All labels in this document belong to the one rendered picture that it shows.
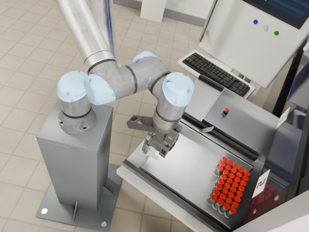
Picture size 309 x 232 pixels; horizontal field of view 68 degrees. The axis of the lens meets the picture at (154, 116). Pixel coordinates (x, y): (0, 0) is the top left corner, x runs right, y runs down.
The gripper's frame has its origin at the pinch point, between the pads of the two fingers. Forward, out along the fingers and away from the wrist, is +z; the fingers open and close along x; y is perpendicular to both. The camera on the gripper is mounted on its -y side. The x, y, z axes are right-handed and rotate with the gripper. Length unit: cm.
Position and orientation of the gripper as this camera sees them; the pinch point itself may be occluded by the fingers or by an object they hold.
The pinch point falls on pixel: (146, 151)
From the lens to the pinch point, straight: 82.6
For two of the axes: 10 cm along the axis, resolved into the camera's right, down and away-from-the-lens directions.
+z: -2.0, 6.2, 7.6
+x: 5.4, -5.8, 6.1
